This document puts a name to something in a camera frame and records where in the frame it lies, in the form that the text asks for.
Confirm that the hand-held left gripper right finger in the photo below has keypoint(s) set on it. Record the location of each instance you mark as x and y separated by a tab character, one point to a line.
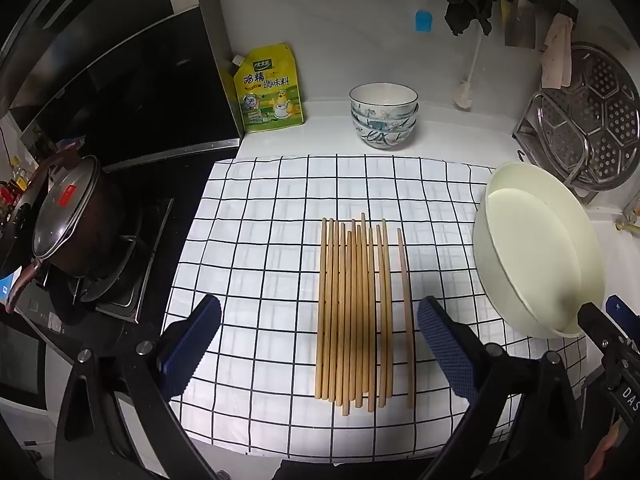
442	340

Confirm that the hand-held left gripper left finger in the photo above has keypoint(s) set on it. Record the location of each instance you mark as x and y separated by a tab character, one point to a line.
192	345

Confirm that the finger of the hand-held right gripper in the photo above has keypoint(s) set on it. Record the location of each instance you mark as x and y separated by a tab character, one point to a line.
600	327
619	307

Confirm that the row of wooden chopsticks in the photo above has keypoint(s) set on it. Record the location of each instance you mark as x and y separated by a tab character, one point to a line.
350	310

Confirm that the cream round plate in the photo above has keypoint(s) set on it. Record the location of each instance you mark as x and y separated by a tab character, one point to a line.
525	260

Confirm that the black gas stove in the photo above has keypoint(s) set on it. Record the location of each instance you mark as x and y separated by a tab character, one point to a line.
145	270

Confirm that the white black grid cloth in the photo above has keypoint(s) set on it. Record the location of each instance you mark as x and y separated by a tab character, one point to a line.
250	260

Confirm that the dark cooking pot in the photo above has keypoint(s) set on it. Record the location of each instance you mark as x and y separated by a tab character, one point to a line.
112	230

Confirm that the black under-counter appliance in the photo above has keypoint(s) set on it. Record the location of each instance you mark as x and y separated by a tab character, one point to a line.
20	360

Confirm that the small perforated steamer tray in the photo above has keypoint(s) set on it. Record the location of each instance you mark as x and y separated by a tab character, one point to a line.
560	130

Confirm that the glass pot lid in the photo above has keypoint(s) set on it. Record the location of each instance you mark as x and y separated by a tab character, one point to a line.
65	205

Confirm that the large perforated steamer tray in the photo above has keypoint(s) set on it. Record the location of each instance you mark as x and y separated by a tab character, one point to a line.
615	110

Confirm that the blue patterned white bowl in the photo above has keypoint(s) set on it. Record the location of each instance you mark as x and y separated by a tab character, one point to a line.
361	121
384	139
382	97

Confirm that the stainless steel rack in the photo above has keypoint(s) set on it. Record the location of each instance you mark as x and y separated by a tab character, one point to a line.
526	115

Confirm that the condiment bottles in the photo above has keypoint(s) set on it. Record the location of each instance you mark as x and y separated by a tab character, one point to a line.
17	175

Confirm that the white dish brush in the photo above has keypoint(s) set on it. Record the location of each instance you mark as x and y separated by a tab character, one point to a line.
464	94

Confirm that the pink rag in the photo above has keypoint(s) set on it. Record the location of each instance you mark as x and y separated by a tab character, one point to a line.
555	55

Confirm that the yellow green seasoning pouch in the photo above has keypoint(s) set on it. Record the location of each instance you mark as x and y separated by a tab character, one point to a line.
270	95

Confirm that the black range hood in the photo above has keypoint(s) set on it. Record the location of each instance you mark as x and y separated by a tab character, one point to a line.
125	85

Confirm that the steel cleaver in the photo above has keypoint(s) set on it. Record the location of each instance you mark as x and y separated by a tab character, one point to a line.
520	30

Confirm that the black hanging cloth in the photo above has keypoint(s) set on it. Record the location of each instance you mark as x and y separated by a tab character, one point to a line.
475	5

